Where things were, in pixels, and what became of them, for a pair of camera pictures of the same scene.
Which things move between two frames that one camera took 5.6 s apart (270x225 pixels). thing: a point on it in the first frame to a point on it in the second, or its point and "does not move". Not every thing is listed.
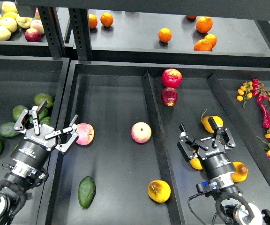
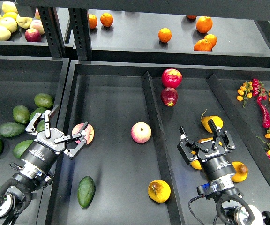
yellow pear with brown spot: (159, 191) does not move
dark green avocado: (86, 191) does not move
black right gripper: (217, 163) does not move
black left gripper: (34, 151) to (42, 153)
